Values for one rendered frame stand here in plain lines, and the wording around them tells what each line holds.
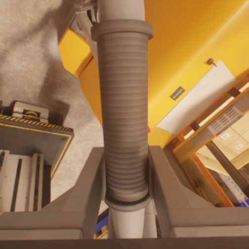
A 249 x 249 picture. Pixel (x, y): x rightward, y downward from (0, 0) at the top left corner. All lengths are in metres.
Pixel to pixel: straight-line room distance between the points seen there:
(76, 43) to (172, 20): 0.56
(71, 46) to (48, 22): 0.36
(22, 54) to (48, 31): 0.26
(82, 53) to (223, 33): 0.73
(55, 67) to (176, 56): 1.07
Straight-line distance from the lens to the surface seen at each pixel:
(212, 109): 1.22
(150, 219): 0.19
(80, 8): 1.01
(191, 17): 0.78
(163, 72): 0.73
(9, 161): 1.69
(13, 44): 1.53
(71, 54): 1.14
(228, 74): 0.88
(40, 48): 1.51
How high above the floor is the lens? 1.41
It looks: 44 degrees down
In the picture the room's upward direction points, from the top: 157 degrees clockwise
